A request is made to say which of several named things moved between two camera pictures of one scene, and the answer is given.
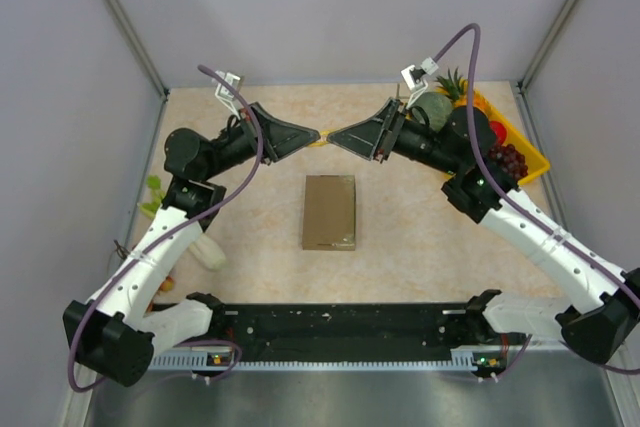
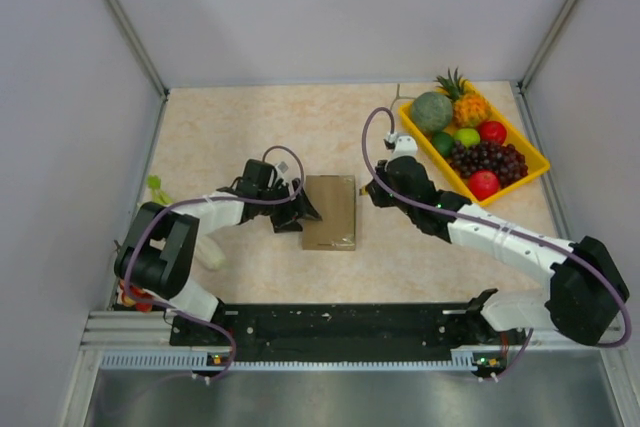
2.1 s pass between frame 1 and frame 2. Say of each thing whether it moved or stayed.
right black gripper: moved
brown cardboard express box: stayed
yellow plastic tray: stayed
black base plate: stayed
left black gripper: moved
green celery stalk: stayed
